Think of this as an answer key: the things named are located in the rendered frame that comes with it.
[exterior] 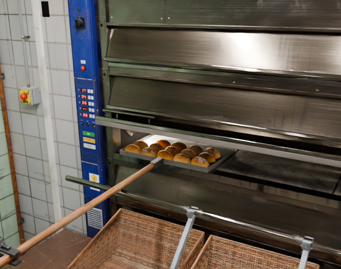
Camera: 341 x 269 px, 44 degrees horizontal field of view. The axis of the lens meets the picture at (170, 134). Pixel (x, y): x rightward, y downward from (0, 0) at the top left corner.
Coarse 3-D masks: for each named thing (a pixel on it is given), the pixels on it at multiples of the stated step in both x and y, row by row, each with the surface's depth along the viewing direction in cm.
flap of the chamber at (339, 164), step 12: (96, 120) 222; (132, 120) 230; (144, 132) 208; (156, 132) 204; (168, 132) 201; (204, 132) 207; (216, 144) 189; (228, 144) 186; (240, 144) 183; (276, 144) 190; (288, 144) 192; (288, 156) 173; (300, 156) 171; (312, 156) 169
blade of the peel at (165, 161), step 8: (192, 144) 253; (120, 152) 238; (128, 152) 235; (224, 152) 240; (152, 160) 228; (168, 160) 223; (216, 160) 228; (192, 168) 217; (200, 168) 215; (208, 168) 213
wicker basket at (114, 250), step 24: (120, 216) 247; (144, 216) 238; (96, 240) 231; (120, 240) 247; (168, 240) 232; (192, 240) 224; (72, 264) 215; (96, 264) 234; (120, 264) 239; (144, 264) 238; (168, 264) 231; (192, 264) 214
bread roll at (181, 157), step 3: (177, 156) 222; (180, 156) 221; (183, 156) 221; (186, 156) 221; (174, 159) 224; (177, 159) 222; (180, 159) 221; (183, 159) 220; (186, 159) 220; (189, 159) 221; (183, 162) 220; (186, 162) 220; (189, 162) 221
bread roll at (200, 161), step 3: (192, 159) 220; (195, 159) 218; (198, 159) 217; (201, 159) 216; (204, 159) 217; (192, 162) 219; (195, 162) 217; (198, 162) 216; (201, 162) 216; (204, 162) 216; (207, 162) 216; (201, 165) 215; (204, 165) 215; (207, 165) 216
